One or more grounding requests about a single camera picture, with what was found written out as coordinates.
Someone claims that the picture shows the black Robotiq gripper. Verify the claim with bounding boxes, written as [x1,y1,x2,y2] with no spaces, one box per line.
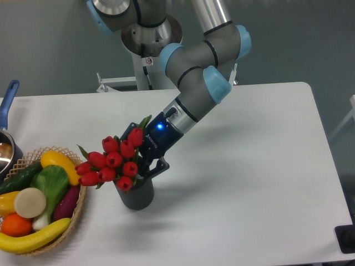
[120,112,184,179]

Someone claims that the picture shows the red tulip bouquet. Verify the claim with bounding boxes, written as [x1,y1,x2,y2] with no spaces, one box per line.
[75,115,151,192]

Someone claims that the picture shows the dark grey ribbed vase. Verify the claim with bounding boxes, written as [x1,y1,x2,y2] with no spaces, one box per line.
[116,178,154,211]

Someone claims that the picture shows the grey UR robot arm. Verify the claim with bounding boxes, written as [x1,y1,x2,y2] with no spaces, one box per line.
[87,1,251,178]

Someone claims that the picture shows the green bok choy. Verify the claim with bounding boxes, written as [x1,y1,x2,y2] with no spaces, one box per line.
[31,165,69,231]

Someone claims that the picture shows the purple sweet potato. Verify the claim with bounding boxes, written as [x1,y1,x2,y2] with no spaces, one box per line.
[52,186,80,221]

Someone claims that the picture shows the woven wicker basket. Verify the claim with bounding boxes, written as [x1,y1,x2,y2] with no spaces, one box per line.
[5,146,87,256]

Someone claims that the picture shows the green cucumber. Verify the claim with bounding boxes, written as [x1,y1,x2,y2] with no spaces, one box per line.
[1,162,43,194]

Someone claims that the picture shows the beige round disc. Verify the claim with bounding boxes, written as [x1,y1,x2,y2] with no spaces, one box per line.
[14,187,47,218]

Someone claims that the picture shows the yellow bell pepper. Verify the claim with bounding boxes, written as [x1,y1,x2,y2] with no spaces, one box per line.
[0,191,19,218]

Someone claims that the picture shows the orange fruit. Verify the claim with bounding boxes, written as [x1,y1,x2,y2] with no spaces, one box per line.
[1,213,32,237]

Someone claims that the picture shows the yellow banana front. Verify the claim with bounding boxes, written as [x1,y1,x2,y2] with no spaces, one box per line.
[1,218,71,254]

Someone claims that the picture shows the black device table corner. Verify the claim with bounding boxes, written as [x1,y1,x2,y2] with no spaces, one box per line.
[334,224,354,254]

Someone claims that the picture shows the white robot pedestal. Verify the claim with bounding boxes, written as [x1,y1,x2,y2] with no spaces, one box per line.
[95,49,239,94]

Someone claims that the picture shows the blue handled saucepan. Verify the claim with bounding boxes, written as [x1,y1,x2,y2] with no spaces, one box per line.
[1,80,23,183]

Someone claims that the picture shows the white frame right edge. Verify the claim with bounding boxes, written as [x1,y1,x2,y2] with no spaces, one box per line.
[329,95,354,141]

